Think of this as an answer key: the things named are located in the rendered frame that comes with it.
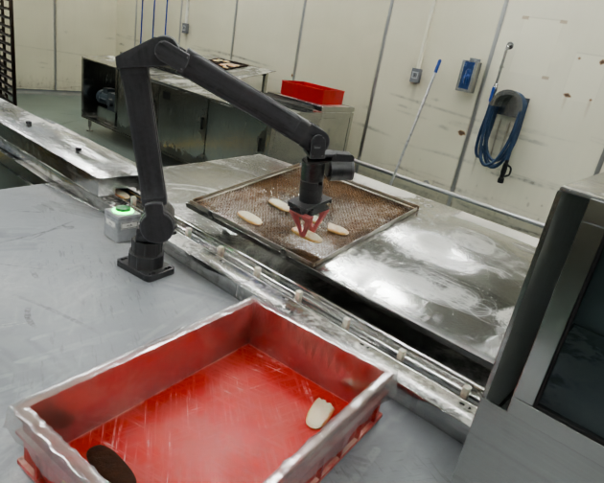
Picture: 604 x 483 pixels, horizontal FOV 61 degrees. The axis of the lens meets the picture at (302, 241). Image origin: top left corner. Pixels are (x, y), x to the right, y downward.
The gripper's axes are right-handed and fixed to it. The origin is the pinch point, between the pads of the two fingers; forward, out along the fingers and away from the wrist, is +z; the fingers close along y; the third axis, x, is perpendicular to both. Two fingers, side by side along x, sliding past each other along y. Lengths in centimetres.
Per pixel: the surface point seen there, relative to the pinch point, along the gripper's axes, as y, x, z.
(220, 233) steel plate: -2.5, 31.8, 12.9
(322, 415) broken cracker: -40, -40, 4
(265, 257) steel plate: -2.5, 12.6, 12.6
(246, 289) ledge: -24.8, -4.1, 4.8
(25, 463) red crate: -79, -21, -2
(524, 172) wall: 347, 52, 85
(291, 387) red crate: -38.5, -31.2, 5.9
